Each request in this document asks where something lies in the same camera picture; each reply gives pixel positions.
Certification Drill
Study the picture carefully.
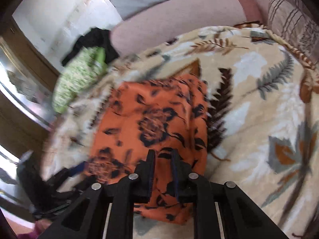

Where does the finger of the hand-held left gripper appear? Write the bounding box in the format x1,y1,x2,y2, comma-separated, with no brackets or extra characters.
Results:
66,161,91,178

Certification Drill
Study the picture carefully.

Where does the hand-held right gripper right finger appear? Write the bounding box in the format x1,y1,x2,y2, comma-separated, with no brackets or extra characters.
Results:
171,149,287,239

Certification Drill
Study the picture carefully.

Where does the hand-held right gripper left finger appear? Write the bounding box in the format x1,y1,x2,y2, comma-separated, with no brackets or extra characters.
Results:
37,149,156,239

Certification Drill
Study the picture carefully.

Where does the orange floral garment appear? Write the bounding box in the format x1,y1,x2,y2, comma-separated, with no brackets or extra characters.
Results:
88,73,210,224

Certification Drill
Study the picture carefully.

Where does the green patterned pillow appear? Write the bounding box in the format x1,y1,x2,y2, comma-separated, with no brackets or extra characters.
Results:
51,46,107,114

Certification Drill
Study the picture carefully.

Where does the beige leaf print blanket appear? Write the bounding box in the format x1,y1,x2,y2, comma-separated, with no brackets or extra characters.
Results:
41,26,319,239

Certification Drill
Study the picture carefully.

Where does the black cloth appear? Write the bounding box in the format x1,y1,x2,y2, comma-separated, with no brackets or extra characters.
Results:
61,27,119,66

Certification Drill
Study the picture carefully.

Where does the striped brown pillow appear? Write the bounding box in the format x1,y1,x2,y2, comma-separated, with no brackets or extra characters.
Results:
268,0,319,63

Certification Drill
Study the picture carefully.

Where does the metal window frame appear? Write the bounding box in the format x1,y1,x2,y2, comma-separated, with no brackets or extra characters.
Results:
0,36,56,131

